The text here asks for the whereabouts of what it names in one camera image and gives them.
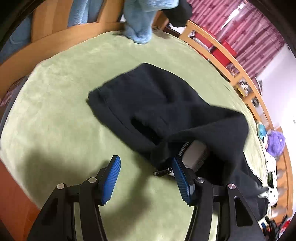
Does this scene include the black pants with white stripe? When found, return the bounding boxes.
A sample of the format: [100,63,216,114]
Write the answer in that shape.
[88,63,268,219]

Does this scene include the green bed blanket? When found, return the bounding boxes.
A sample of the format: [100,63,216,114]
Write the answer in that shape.
[1,32,267,240]

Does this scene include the white black-dotted pillow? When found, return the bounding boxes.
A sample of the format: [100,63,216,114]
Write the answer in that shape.
[261,149,278,207]

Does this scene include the geometric teal cushion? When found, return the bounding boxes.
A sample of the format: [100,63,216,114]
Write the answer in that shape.
[257,121,268,145]

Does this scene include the purple plush toy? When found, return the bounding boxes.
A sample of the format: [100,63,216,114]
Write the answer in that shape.
[267,131,285,157]

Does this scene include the red chair right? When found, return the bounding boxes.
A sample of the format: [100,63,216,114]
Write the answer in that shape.
[211,40,238,67]

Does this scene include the red chair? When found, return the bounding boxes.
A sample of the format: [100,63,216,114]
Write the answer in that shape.
[195,32,214,50]
[211,40,238,67]

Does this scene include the red chair left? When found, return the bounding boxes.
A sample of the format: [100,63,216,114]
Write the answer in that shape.
[195,32,214,50]

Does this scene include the red patterned curtain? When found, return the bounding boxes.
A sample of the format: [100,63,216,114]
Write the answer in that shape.
[189,1,285,78]

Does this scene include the light blue fleece garment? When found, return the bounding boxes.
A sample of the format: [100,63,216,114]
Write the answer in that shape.
[1,1,180,63]

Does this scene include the black garment on rail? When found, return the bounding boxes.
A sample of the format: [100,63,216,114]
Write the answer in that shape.
[162,0,193,28]

